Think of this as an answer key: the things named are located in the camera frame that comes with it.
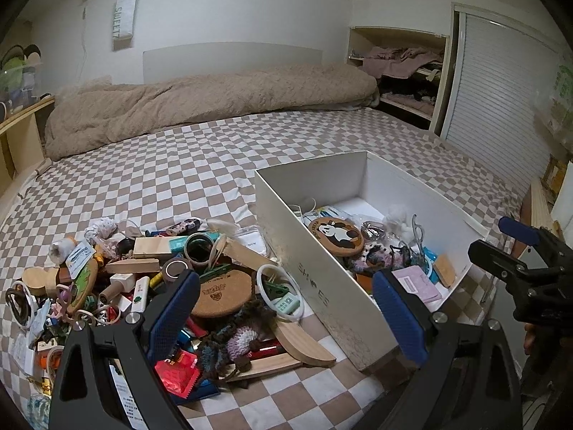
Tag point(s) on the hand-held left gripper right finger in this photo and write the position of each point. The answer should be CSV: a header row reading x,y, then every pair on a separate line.
x,y
398,318

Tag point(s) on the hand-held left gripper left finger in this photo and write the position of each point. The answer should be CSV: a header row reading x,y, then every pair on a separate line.
x,y
172,318

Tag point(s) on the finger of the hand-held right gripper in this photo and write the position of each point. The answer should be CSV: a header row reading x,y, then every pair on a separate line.
x,y
492,255
517,229

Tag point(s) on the round panda coaster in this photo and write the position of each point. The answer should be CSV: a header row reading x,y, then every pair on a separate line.
x,y
338,233

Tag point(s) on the white cardboard box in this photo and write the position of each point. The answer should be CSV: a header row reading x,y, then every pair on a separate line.
x,y
286,215

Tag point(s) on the person's right hand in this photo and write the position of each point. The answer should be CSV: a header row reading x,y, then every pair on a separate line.
x,y
532,341

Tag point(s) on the pink notepad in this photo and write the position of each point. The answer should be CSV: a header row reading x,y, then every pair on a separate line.
x,y
418,286

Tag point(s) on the white tube with green logo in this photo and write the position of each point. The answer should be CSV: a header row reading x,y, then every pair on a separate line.
x,y
139,295

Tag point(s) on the brown tape roll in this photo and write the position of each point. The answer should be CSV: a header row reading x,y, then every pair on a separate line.
x,y
172,273

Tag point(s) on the red foil packet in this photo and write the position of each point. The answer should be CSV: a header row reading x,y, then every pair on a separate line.
x,y
177,367

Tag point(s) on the small wooden tag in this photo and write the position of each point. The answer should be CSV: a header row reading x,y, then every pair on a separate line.
x,y
443,266

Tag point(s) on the round cork coaster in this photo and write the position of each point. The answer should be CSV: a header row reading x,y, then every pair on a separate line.
x,y
219,293

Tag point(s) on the brown blue crocheted piece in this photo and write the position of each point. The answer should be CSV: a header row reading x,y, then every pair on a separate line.
x,y
232,336

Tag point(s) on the dark green plastic clip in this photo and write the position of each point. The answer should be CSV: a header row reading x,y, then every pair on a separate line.
x,y
215,271

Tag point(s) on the brown wooden block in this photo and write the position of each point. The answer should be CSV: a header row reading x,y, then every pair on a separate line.
x,y
132,266

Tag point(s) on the purple crocheted piece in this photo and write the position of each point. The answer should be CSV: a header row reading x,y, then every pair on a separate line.
x,y
378,255

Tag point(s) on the dark green tape roll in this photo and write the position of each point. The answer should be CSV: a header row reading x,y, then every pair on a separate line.
x,y
197,251

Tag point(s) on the small teal box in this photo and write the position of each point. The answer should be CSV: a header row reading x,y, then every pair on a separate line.
x,y
179,244

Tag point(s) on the light wooden block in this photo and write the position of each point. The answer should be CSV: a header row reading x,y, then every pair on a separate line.
x,y
150,247

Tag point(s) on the blue flat case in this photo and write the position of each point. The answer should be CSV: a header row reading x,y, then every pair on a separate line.
x,y
201,389

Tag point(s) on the silver crinkled wrapper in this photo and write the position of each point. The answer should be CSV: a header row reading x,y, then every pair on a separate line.
x,y
374,230

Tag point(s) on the black white patterned tube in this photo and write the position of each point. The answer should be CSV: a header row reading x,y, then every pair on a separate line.
x,y
183,225

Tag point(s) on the green painted wooden paddle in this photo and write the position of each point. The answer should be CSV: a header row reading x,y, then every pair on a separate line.
x,y
85,280

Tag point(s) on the wooden spatula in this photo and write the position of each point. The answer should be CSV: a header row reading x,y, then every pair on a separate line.
x,y
304,349

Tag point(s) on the wooden wedge block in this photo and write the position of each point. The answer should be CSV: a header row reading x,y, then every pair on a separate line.
x,y
250,255

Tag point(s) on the white cotton ball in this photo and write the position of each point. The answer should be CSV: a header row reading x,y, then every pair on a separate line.
x,y
396,217

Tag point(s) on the thin wooden board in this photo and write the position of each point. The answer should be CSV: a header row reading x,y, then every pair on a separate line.
x,y
264,365

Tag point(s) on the white blue paper tag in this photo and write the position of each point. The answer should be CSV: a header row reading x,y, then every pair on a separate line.
x,y
80,255

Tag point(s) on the pale green label tag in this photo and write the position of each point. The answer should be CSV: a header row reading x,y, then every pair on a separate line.
x,y
286,303

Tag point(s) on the clear plastic pouch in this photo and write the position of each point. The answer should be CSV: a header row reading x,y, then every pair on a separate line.
x,y
250,235

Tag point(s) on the white knit scrunchie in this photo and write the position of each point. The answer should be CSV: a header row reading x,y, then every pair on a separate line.
x,y
100,228

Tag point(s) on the blue white foil packet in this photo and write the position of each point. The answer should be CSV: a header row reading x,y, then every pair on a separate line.
x,y
333,209

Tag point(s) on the white bandage roll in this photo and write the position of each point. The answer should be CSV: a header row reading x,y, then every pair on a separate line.
x,y
62,248

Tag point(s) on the white slatted door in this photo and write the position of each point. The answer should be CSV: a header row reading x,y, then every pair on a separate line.
x,y
492,98

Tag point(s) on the round wooden box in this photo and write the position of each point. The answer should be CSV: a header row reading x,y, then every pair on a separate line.
x,y
38,277

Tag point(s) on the brown white checkered bed sheet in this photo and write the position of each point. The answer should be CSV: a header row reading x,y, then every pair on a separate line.
x,y
179,165

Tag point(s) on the white built-in shelf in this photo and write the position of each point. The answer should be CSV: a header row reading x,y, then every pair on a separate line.
x,y
441,76

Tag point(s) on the pile of dark clothes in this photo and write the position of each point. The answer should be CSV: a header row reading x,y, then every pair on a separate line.
x,y
412,94

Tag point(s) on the pink folded clothes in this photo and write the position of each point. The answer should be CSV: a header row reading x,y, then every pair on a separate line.
x,y
394,60

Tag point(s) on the beige fluffy comforter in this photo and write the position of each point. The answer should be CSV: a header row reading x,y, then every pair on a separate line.
x,y
201,98

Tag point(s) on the light wooden bedside shelf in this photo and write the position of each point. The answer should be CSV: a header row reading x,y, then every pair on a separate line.
x,y
18,143

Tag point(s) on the white headboard panel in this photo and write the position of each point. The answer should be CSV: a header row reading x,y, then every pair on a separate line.
x,y
232,58

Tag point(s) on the clear storage bin with toys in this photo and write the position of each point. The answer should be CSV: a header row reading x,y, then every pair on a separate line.
x,y
18,80

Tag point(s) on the white hanging wall sign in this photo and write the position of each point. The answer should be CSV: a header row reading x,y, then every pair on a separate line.
x,y
123,18

